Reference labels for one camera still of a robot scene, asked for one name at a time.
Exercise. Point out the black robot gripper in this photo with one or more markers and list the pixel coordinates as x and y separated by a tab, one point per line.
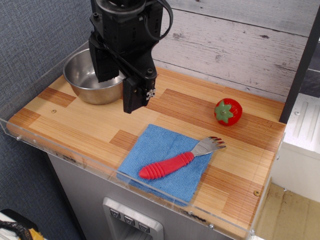
124	34

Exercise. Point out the silver metal pot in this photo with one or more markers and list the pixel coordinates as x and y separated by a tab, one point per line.
79	72

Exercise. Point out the red toy strawberry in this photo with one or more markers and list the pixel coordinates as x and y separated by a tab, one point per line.
228	111

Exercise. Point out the grey cabinet with buttons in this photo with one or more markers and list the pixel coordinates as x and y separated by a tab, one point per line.
86	192

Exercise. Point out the clear acrylic table guard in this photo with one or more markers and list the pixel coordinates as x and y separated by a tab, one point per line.
191	80

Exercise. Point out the red handled metal fork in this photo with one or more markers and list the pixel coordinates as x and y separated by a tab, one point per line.
163	168

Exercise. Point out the black vertical post right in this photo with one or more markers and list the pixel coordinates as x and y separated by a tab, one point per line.
304	63

